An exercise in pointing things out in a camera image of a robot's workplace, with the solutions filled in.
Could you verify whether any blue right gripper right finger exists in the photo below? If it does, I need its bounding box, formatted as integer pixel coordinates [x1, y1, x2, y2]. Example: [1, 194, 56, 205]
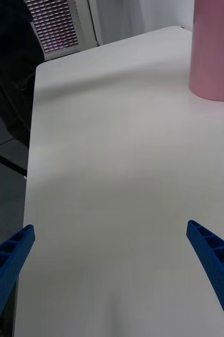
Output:
[186, 220, 224, 337]

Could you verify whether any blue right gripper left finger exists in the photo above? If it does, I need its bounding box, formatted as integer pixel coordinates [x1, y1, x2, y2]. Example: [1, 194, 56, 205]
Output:
[0, 224, 35, 337]

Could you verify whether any thin black bar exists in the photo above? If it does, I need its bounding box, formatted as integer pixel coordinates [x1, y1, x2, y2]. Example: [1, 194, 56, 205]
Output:
[0, 146, 28, 177]

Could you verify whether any black robot torso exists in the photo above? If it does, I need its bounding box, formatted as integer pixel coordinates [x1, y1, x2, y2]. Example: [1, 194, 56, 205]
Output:
[0, 0, 44, 148]

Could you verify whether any pink plastic bin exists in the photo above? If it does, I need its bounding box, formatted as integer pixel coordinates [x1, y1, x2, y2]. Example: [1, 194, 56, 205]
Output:
[188, 0, 224, 102]

